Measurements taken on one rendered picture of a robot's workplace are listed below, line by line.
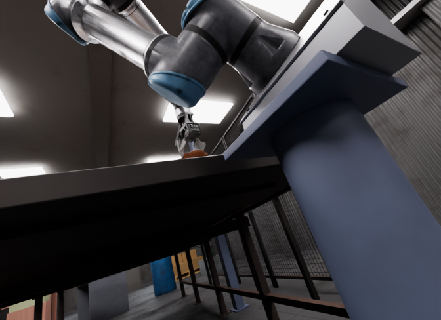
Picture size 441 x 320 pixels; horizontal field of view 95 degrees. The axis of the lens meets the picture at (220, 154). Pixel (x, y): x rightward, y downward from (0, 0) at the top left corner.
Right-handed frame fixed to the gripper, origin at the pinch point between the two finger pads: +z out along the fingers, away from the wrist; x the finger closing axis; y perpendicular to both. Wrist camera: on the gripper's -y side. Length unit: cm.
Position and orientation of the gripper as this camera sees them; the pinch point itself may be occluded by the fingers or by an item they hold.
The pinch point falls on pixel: (192, 157)
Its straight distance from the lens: 91.1
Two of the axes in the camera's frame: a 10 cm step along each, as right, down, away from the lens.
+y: 5.4, -4.8, -6.9
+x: 7.9, 0.0, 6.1
